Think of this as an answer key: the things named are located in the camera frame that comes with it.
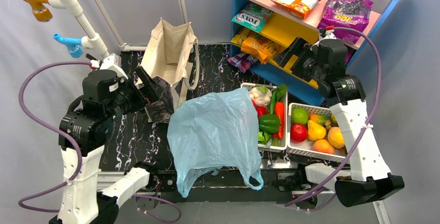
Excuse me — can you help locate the beige canvas tote bag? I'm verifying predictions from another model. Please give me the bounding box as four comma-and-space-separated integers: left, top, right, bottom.
140, 19, 200, 123

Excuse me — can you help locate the purple grape candy bag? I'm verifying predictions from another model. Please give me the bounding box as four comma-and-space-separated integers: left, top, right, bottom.
318, 0, 374, 32

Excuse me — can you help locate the light blue plastic bag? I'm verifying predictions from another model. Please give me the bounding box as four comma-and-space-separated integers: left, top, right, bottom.
167, 88, 264, 198

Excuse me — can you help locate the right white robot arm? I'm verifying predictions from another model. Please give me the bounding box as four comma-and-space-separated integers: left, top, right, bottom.
286, 37, 405, 207

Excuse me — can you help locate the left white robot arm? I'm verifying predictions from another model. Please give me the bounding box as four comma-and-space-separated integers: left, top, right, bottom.
51, 67, 163, 223

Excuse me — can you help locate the orange white snack bag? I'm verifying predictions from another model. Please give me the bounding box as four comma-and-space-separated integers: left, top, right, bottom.
273, 0, 320, 19

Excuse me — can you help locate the green Fox's candy bag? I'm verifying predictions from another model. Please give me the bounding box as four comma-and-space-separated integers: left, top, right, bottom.
231, 2, 273, 33

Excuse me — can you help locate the colourful wooden shelf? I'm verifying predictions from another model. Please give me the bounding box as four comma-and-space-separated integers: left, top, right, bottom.
229, 0, 405, 107

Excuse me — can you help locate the small purple snack packet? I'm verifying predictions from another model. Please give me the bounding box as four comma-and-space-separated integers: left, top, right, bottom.
227, 52, 258, 73

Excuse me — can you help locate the white cauliflower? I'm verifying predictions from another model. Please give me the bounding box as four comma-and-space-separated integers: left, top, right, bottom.
249, 86, 272, 107

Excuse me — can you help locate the yellow snack packet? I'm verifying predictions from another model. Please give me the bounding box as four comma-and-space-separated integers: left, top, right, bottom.
230, 27, 253, 47

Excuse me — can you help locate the orange carrot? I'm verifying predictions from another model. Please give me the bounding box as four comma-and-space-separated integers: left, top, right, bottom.
272, 102, 285, 140

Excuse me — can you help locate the green bell pepper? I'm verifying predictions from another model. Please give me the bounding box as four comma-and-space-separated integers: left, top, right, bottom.
258, 114, 280, 134

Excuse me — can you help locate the red apple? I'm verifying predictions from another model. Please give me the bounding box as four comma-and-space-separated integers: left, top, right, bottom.
290, 123, 308, 144

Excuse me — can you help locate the yellow pear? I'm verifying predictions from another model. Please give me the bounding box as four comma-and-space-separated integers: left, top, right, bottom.
307, 120, 327, 141

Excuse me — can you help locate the blue pipe hook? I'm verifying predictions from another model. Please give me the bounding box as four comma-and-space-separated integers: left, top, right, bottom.
52, 33, 83, 58

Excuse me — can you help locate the yellow orange fruit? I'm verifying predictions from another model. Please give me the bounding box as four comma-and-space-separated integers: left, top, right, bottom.
327, 127, 345, 149

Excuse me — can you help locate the white fruit basket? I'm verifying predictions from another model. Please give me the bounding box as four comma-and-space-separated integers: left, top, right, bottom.
286, 103, 346, 162

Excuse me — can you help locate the orange peach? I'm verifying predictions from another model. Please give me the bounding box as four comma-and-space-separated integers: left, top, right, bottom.
312, 139, 335, 155

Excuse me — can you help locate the white vegetable basket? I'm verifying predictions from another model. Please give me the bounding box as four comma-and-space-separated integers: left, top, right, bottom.
241, 83, 287, 152

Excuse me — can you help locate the white pipe rack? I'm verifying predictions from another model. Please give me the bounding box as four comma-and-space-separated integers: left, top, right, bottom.
48, 0, 146, 59

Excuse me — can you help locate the orange pipe hook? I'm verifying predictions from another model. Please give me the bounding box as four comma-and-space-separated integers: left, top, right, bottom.
23, 0, 53, 22

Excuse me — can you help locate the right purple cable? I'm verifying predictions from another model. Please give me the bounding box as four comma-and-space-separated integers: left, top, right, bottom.
284, 26, 382, 213

